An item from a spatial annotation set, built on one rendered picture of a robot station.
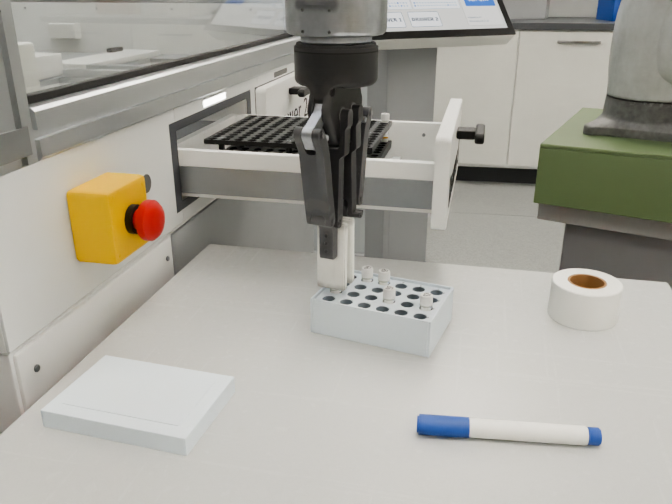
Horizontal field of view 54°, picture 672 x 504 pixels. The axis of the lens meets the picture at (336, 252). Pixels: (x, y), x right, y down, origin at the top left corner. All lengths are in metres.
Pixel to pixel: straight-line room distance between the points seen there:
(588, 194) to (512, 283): 0.33
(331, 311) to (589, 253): 0.65
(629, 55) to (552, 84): 2.74
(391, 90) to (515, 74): 2.06
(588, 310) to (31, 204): 0.53
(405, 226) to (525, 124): 2.00
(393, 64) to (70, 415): 1.48
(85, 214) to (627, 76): 0.84
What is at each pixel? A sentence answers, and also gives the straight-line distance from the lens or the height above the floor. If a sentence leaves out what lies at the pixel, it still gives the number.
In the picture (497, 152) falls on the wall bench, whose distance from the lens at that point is 3.93.
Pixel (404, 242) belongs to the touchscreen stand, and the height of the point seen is 0.36.
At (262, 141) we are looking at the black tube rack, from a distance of 0.87.
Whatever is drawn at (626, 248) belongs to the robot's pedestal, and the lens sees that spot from 1.19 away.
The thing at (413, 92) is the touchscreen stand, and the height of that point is 0.81.
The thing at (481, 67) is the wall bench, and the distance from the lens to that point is 3.84.
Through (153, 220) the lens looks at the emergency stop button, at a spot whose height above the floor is 0.88.
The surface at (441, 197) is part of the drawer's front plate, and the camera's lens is 0.77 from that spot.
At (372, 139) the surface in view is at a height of 0.90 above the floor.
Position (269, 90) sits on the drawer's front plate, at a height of 0.92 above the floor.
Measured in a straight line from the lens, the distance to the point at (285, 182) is 0.81.
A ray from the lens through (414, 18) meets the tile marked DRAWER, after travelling 1.80.
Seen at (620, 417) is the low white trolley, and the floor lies 0.76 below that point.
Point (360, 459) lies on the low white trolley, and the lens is 0.51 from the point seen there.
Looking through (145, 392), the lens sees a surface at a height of 0.78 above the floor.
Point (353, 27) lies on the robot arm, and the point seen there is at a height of 1.05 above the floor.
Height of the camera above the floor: 1.09
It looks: 22 degrees down
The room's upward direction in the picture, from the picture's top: straight up
